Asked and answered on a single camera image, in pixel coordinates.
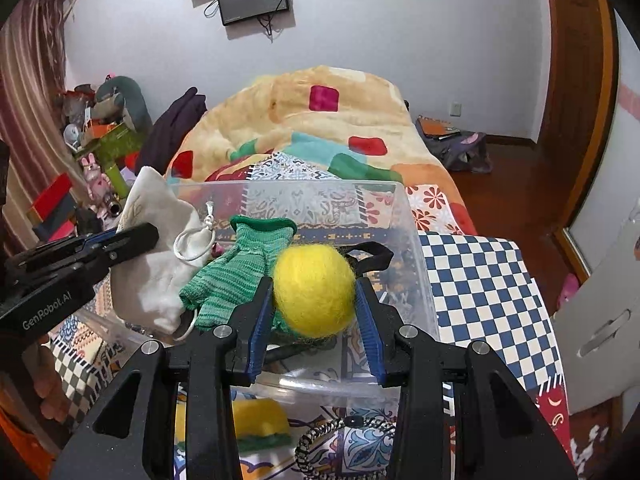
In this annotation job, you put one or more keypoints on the yellow and green sponge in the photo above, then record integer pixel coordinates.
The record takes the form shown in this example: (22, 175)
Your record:
(260, 420)

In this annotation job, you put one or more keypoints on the green box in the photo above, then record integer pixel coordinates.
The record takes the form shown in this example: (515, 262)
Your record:
(120, 142)

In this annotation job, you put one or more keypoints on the grey and purple bag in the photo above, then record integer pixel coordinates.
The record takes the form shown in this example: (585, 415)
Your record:
(465, 152)

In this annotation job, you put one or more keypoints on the brown wooden door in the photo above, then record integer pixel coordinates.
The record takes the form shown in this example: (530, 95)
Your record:
(575, 85)

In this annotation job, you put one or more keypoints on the black and white braided band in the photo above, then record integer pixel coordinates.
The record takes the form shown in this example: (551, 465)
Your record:
(320, 435)

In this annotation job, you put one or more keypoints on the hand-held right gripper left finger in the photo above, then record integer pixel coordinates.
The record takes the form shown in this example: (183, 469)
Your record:
(260, 331)

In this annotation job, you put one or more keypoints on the white wall outlet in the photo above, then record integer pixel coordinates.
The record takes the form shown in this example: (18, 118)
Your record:
(455, 108)

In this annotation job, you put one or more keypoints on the orange book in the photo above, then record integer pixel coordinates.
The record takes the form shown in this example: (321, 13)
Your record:
(437, 127)

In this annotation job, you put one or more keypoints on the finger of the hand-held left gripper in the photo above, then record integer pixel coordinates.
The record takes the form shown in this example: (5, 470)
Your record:
(75, 245)
(132, 242)

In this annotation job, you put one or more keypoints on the green knit glove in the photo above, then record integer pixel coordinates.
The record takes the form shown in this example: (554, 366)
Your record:
(225, 280)

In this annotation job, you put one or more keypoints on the white cardboard panel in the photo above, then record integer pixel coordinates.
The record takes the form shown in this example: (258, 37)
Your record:
(600, 320)

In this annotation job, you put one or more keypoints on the yellow felt ball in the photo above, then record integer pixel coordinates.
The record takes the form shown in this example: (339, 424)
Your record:
(315, 290)

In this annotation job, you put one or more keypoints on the red box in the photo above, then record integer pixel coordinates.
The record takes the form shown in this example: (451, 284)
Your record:
(52, 197)

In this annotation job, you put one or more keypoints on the pink rabbit toy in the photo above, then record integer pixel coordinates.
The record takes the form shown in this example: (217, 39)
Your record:
(95, 180)

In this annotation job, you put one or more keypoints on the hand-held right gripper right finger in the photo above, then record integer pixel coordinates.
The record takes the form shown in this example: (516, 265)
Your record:
(371, 332)

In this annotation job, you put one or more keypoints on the person's left forearm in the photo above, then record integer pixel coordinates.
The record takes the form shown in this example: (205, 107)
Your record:
(52, 385)

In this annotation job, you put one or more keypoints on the pink slipper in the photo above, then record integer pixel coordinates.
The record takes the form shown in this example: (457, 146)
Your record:
(569, 287)

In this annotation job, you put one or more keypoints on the green bottle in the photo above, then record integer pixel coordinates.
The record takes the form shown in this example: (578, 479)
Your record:
(115, 177)

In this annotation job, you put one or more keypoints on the grey plush toy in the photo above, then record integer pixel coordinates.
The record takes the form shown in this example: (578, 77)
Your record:
(127, 97)

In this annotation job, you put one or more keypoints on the colourful patchwork blanket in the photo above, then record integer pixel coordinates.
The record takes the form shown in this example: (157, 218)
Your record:
(300, 110)

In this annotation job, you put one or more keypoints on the dark purple clothing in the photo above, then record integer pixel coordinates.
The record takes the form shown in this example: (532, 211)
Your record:
(170, 130)

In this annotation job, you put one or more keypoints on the clear plastic bin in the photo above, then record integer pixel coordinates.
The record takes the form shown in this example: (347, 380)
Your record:
(325, 200)

